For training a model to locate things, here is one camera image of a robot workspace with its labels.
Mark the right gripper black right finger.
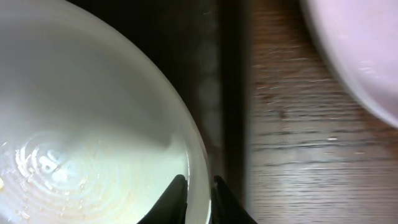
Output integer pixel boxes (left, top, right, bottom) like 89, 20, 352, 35
211, 175, 257, 224

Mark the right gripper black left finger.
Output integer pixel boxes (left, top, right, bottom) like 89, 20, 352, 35
137, 174, 188, 224

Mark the cream white plate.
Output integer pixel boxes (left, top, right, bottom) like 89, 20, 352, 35
1, 0, 211, 223

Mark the pink white plate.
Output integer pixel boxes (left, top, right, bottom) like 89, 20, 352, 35
300, 0, 397, 128

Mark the large dark serving tray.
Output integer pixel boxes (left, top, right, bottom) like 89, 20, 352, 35
75, 0, 246, 205

